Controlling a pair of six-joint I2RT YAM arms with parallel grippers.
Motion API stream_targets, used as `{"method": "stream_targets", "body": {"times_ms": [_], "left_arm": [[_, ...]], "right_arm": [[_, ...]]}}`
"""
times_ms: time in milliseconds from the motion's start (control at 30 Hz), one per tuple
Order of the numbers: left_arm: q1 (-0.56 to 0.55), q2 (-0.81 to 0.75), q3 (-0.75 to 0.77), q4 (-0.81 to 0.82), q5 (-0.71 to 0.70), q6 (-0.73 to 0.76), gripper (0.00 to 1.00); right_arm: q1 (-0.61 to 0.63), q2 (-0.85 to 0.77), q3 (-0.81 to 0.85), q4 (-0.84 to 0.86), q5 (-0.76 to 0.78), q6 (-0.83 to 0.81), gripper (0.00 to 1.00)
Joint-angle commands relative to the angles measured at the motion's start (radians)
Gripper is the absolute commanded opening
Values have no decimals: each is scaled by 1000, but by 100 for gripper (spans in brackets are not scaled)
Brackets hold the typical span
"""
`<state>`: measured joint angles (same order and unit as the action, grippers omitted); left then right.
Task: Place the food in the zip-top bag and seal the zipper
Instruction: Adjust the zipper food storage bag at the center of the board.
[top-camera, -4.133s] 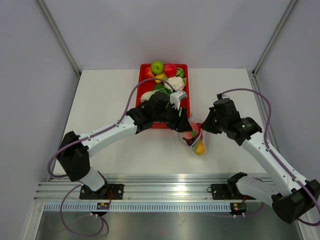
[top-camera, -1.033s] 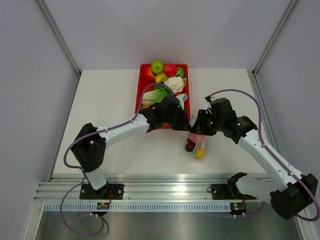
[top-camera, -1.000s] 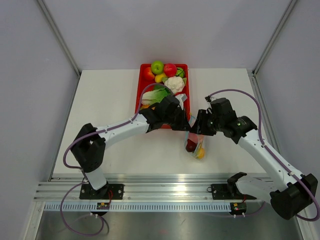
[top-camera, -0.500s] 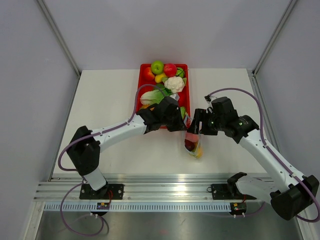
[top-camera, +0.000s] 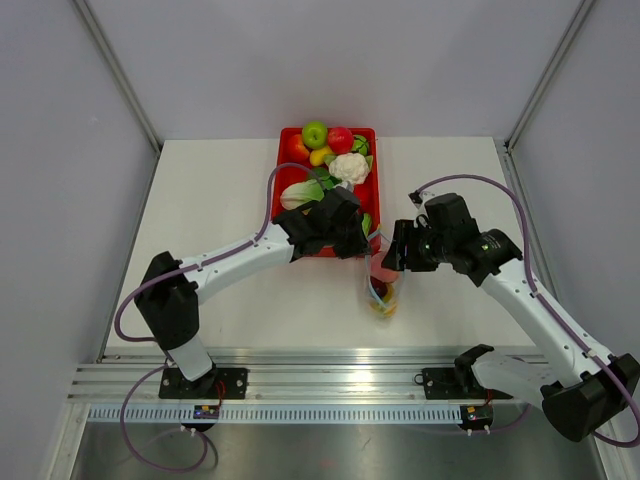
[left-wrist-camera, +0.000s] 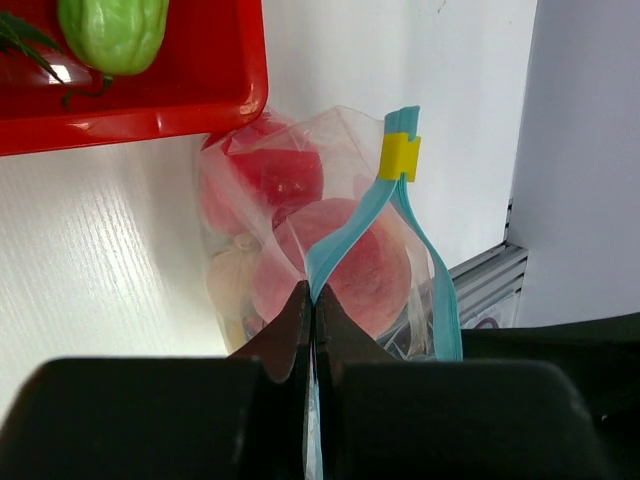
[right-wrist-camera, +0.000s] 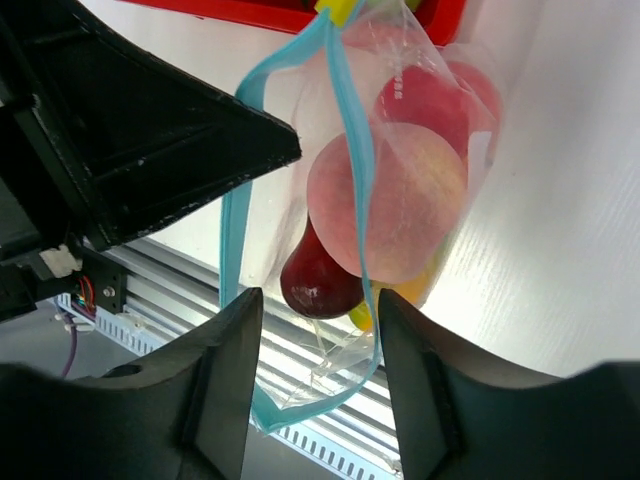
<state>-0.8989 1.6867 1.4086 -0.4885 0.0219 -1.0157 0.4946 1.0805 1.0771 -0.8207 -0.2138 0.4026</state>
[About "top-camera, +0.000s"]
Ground green cucumber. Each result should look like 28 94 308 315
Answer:
361 213 373 236

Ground left aluminium frame post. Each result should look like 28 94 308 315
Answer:
70 0 163 157

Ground green lettuce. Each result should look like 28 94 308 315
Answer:
279 174 340 210

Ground pink peach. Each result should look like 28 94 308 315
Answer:
371 268 399 283

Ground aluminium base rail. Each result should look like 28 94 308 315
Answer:
67 347 611 406

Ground dark green round vegetable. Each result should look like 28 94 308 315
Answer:
351 134 370 156

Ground red apple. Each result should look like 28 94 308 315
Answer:
327 126 354 155

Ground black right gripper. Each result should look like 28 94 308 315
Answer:
381 219 454 272

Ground yellow lemon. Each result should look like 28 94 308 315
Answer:
309 145 334 167

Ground green apple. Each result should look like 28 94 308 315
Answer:
301 121 328 150

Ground dark red onion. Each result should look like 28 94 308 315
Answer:
370 278 392 300

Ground red bell pepper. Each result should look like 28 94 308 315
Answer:
354 184 373 212

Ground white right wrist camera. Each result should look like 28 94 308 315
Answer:
409 190 436 215

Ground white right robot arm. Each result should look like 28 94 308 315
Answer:
382 192 639 442

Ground clear zip top bag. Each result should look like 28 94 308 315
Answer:
361 229 404 324

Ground right aluminium frame post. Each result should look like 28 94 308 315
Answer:
504 0 599 155

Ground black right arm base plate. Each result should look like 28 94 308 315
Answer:
413 367 512 401

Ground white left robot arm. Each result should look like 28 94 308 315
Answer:
134 186 372 398

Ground red plastic tray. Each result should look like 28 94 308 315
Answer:
271 127 381 233

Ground white slotted cable duct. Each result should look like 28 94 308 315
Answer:
88 403 462 425

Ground aluminium frame post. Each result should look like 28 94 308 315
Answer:
504 0 599 155
70 0 163 157

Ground white cauliflower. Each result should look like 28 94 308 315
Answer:
328 153 371 185

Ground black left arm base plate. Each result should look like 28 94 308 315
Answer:
158 367 248 400

